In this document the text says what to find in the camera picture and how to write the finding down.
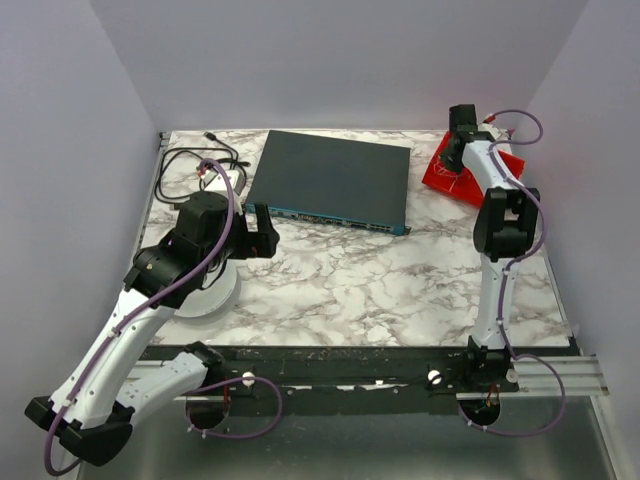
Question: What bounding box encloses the white cable spool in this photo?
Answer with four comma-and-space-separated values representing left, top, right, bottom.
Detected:
174, 260, 241, 328

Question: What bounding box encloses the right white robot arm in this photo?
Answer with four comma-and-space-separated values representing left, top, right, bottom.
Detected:
440, 104, 539, 385

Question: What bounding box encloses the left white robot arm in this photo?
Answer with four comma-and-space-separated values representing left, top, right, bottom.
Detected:
25, 192, 279, 466

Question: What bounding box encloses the red plastic bin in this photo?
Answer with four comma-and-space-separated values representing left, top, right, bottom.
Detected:
422, 132, 525, 209

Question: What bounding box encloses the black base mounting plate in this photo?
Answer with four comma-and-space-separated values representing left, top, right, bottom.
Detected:
177, 342, 521, 419

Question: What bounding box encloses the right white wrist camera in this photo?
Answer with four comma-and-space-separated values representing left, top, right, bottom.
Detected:
478, 123, 503, 141

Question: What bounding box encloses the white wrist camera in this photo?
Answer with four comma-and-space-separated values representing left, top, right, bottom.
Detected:
478, 123, 503, 141
202, 169, 249, 197

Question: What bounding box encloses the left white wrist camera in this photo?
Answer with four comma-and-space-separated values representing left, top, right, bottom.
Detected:
202, 169, 249, 197

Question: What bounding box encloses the black usb cable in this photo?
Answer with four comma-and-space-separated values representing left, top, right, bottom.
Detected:
154, 131, 252, 210

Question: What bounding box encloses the dark blue network switch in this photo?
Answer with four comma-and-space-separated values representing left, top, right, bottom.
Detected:
245, 130, 410, 236

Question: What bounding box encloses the aluminium rail frame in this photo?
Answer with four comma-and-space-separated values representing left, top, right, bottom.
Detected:
74, 349, 612, 401

